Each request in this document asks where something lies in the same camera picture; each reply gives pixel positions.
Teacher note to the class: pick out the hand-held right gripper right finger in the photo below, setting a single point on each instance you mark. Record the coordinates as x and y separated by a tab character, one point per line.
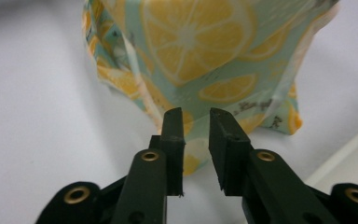
261	180

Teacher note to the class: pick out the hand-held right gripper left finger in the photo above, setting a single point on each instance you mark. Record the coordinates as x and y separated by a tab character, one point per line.
149	174

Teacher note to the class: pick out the lemon print cloth bag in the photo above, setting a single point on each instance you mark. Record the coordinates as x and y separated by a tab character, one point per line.
192	46

